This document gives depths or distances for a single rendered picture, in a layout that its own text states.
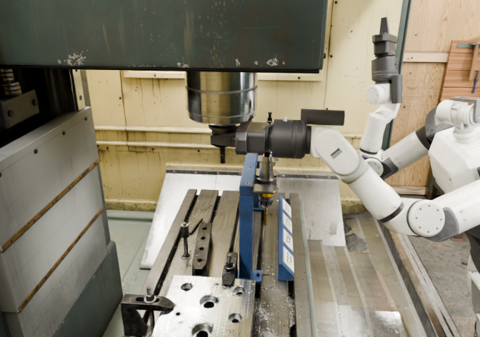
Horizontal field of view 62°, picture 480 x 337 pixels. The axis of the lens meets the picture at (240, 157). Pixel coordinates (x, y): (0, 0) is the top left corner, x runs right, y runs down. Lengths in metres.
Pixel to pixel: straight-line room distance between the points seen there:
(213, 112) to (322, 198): 1.25
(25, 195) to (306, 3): 0.71
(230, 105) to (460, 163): 0.66
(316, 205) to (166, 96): 0.90
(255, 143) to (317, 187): 1.19
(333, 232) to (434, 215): 1.00
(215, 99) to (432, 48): 2.97
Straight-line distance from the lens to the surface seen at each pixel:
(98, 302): 1.51
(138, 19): 0.79
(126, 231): 2.19
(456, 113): 1.24
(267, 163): 1.15
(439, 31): 3.66
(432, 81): 3.71
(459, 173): 1.21
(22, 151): 0.99
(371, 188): 0.91
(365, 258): 1.80
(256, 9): 0.75
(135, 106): 2.07
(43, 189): 1.07
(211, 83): 0.82
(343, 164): 0.87
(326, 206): 1.97
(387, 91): 1.45
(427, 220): 0.94
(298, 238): 1.50
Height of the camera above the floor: 1.72
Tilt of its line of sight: 22 degrees down
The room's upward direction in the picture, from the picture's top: straight up
